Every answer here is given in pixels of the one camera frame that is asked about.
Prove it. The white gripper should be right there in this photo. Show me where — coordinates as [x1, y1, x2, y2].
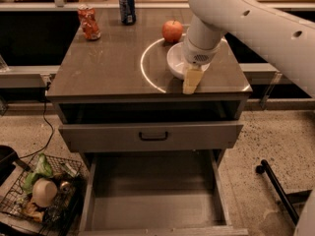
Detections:
[182, 37, 220, 94]

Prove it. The white ceramic bowl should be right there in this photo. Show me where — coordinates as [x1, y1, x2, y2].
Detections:
[165, 41, 211, 81]

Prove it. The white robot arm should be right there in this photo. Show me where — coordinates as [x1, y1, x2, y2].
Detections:
[188, 0, 315, 236]

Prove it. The blue pepsi can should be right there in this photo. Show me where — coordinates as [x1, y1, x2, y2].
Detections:
[118, 0, 136, 26]

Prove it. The crushed orange soda can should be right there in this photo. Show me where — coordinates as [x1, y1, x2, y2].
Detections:
[78, 5, 101, 40]

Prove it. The small silver can in basket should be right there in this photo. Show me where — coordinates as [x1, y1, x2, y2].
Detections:
[59, 181, 71, 193]

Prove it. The red apple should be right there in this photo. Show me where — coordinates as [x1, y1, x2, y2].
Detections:
[161, 20, 183, 43]

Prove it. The grey metal drawer cabinet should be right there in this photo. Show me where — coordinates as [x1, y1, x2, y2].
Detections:
[48, 9, 251, 236]

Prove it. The black metal chair leg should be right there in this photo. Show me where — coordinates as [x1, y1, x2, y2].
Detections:
[255, 159, 311, 224]

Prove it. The green chip bag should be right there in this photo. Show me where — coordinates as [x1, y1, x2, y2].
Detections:
[22, 153, 53, 194]

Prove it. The beige cup in basket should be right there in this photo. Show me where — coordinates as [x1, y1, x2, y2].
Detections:
[32, 178, 58, 207]

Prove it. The black drawer handle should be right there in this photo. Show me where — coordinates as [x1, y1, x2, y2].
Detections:
[139, 132, 168, 142]

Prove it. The black power cable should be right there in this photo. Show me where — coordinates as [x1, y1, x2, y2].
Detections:
[18, 81, 56, 160]

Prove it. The black wire basket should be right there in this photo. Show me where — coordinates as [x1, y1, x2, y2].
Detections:
[0, 153, 85, 236]

